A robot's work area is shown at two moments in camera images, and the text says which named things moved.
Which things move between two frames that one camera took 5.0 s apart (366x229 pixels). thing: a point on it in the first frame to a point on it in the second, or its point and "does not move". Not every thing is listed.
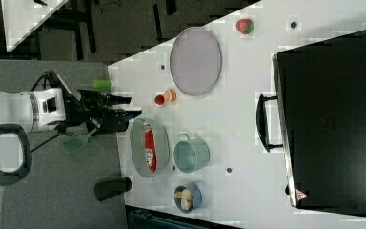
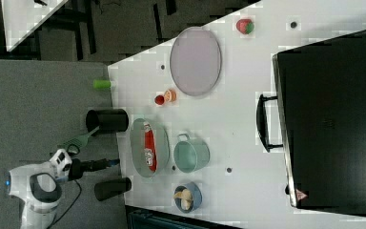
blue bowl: x=195 y=194 does not move
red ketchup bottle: x=151 y=147 does not move
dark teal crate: x=145 y=218 does not move
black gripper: x=97 y=111 to x=78 y=167
